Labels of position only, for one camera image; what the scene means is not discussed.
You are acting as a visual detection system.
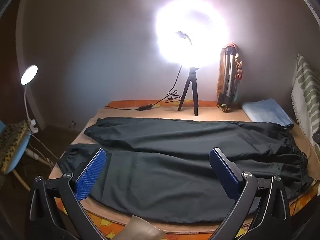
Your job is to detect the black cable with switch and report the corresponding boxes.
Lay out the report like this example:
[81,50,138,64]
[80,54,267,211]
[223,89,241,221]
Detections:
[104,64,183,111]

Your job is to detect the silver folded tripod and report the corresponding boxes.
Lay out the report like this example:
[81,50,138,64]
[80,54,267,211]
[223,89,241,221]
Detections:
[221,49,237,108]

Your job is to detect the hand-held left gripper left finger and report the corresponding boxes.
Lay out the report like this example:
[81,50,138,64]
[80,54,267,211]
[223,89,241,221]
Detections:
[29,148,107,240]

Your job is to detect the black phone holder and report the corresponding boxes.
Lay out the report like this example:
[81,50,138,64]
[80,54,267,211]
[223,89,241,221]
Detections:
[176,31,193,47]

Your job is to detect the leopard print cushion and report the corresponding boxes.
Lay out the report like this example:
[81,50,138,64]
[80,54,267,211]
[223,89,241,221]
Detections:
[0,120,29,172]

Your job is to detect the green striped white blanket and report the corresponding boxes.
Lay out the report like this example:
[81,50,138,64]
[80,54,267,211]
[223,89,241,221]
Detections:
[291,54,320,147]

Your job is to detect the black tripod leg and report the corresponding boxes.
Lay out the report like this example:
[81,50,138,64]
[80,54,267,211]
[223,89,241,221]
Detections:
[177,66,200,117]

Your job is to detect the dark pants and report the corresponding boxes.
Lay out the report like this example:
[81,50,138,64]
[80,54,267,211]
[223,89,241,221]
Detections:
[57,117,314,224]

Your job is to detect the white gooseneck clamp lamp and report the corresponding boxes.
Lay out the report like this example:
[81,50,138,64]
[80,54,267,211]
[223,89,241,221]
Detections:
[20,65,38,133]

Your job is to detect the white cable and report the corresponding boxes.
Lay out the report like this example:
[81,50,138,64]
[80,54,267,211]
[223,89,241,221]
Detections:
[30,132,59,167]

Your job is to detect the blue chair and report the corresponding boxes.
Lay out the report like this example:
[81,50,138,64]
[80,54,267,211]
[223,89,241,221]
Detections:
[0,120,54,190]

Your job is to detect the folded light blue towel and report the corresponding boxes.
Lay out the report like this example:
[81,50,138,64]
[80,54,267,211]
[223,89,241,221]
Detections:
[241,99,294,127]

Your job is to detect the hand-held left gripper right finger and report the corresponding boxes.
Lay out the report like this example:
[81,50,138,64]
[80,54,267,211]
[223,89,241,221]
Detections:
[209,148,292,240]

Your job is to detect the beige blanket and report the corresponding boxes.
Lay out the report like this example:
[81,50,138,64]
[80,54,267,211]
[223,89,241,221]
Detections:
[49,106,320,233]

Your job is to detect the white ring light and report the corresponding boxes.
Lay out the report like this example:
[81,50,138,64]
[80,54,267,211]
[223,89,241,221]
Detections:
[155,0,230,69]

